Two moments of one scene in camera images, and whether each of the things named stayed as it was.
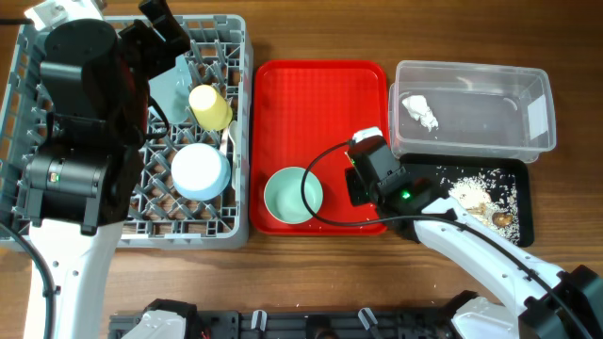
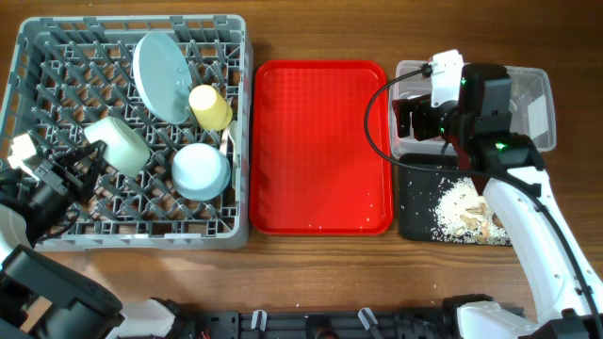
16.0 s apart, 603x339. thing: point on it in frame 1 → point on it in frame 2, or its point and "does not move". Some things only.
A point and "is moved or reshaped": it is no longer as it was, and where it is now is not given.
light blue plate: x=171 y=90 does not move
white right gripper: x=356 y=192 → x=422 y=109
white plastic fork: x=224 y=141 does not move
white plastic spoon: x=233 y=135 does not move
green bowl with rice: x=283 y=195 is moved or reshaped
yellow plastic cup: x=209 y=108 does not move
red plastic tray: x=303 y=115 does not move
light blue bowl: x=201 y=171 does not move
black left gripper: x=138 y=39 → x=53 y=174
